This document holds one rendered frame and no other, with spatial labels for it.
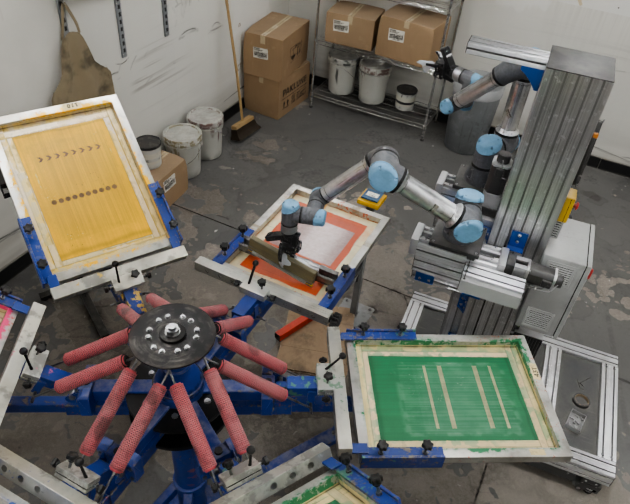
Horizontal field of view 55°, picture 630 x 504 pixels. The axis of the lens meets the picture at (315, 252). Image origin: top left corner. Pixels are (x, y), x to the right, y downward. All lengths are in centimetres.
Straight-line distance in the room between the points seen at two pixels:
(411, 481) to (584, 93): 206
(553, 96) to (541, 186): 40
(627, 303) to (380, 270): 176
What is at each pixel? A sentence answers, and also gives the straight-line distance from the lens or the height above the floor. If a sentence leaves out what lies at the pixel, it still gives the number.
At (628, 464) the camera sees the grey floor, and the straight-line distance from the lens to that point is 393.
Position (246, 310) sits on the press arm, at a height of 104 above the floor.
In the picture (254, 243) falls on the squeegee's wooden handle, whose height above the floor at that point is 109.
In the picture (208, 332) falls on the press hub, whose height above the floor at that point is 131.
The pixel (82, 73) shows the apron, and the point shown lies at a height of 113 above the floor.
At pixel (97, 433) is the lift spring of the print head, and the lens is 218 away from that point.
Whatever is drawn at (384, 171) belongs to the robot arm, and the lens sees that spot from 239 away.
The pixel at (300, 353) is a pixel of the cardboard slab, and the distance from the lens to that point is 379.
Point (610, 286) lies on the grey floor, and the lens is 495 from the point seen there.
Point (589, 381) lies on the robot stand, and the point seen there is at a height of 21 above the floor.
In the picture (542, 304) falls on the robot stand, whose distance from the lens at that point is 308.
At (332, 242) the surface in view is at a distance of 310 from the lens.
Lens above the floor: 293
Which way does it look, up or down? 41 degrees down
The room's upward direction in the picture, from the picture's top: 5 degrees clockwise
